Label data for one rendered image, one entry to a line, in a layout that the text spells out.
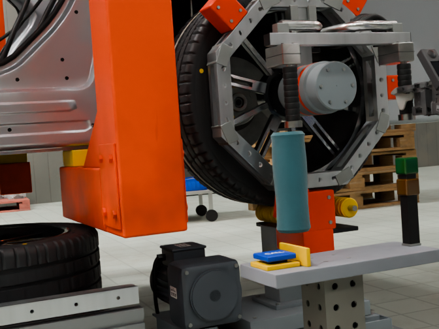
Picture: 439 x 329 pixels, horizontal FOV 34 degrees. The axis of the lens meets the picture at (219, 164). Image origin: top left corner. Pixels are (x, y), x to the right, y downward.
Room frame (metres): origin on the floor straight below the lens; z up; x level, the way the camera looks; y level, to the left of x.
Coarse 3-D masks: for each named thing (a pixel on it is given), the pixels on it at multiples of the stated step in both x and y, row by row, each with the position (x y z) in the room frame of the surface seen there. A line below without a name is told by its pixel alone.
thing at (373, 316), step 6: (372, 312) 2.17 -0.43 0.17; (366, 318) 2.14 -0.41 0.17; (372, 318) 2.15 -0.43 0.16; (378, 318) 2.16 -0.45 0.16; (384, 318) 2.14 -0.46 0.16; (390, 318) 2.11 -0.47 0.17; (222, 324) 2.17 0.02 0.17; (366, 324) 2.08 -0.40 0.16; (372, 324) 2.09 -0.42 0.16; (378, 324) 2.10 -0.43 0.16; (384, 324) 2.10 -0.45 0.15; (390, 324) 2.11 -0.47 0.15
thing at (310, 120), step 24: (264, 24) 2.28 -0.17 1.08; (360, 72) 2.17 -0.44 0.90; (264, 96) 2.06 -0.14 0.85; (360, 96) 2.17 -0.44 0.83; (240, 120) 2.03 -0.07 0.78; (312, 120) 2.12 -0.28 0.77; (336, 120) 2.27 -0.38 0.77; (360, 120) 2.16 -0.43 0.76; (264, 144) 2.07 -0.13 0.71; (312, 144) 2.33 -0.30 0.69; (336, 144) 2.19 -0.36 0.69; (312, 168) 2.14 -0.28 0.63
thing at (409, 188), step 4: (400, 180) 1.69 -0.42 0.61; (404, 180) 1.68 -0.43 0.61; (408, 180) 1.68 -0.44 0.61; (412, 180) 1.68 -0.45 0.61; (416, 180) 1.68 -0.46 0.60; (400, 184) 1.69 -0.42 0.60; (404, 184) 1.68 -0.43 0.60; (408, 184) 1.68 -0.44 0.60; (412, 184) 1.68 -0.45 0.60; (416, 184) 1.68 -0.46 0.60; (400, 188) 1.69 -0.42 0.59; (404, 188) 1.68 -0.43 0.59; (408, 188) 1.67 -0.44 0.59; (412, 188) 1.68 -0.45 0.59; (416, 188) 1.68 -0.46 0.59; (400, 192) 1.69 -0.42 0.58; (404, 192) 1.68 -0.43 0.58; (408, 192) 1.67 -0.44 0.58; (412, 192) 1.68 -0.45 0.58; (416, 192) 1.68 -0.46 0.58
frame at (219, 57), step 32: (256, 0) 1.95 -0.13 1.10; (288, 0) 1.98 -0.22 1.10; (320, 0) 2.05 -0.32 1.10; (224, 64) 1.89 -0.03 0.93; (224, 96) 1.89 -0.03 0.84; (384, 96) 2.10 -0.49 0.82; (224, 128) 1.89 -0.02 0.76; (384, 128) 2.09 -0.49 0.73; (256, 160) 1.93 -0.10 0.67; (352, 160) 2.05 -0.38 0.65
